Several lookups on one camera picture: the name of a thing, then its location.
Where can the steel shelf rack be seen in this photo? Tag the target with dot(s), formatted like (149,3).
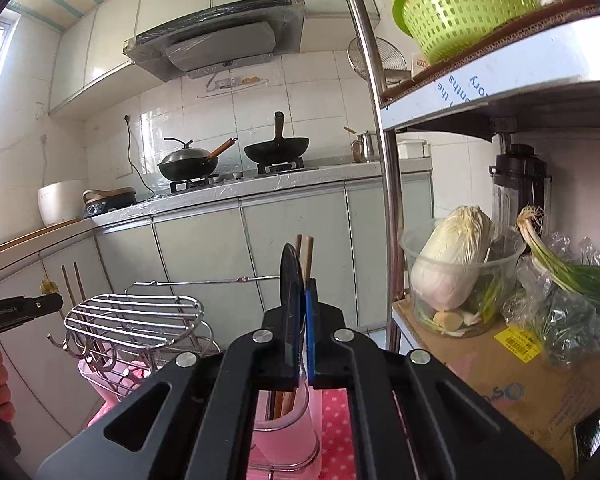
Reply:
(390,210)

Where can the range hood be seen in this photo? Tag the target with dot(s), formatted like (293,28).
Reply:
(220,35)

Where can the cardboard shelf liner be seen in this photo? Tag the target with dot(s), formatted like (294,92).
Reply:
(505,60)

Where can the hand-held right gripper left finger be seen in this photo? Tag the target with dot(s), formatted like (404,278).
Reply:
(280,350)

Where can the green onions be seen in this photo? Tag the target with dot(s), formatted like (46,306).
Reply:
(555,265)

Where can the gas stove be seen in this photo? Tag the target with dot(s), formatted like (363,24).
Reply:
(230,177)

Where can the clear plastic container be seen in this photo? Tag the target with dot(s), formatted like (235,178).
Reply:
(505,260)

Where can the tall pink plastic cup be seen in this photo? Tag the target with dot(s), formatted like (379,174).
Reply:
(290,440)

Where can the white rice cooker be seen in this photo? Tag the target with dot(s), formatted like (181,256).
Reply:
(60,202)

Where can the black wok without lid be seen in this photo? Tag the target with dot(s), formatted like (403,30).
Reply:
(277,150)

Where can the small pink plastic cup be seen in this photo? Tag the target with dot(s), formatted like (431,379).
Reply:
(92,377)

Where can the piece of ginger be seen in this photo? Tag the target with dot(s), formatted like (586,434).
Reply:
(447,321)

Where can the pale upper cabinets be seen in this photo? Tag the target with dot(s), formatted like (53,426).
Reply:
(110,50)

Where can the steel kettle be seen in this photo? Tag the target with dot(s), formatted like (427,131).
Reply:
(369,147)

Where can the napa cabbage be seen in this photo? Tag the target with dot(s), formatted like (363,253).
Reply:
(455,255)

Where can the brown jar with spoon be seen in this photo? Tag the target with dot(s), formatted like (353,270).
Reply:
(356,150)

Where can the green plastic colander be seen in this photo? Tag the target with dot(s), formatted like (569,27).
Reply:
(455,10)

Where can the cardboard box with blue print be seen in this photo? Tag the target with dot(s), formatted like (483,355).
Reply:
(480,360)

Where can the white lidded container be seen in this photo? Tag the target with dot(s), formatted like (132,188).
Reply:
(414,149)

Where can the metal mesh strainer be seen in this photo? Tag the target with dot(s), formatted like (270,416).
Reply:
(380,57)

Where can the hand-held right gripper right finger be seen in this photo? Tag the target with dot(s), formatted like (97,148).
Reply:
(310,335)

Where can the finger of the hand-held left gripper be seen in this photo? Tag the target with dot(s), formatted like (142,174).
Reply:
(25,307)

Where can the clear plastic bag of greens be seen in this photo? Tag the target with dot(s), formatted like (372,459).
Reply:
(565,325)

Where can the black electric cooker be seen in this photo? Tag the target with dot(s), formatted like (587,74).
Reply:
(107,202)

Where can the black wok with lid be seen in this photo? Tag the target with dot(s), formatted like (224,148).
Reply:
(185,162)

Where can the pink dotted fleece blanket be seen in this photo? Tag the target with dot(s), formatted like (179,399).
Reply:
(335,420)

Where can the black blender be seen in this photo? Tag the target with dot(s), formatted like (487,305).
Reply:
(520,180)

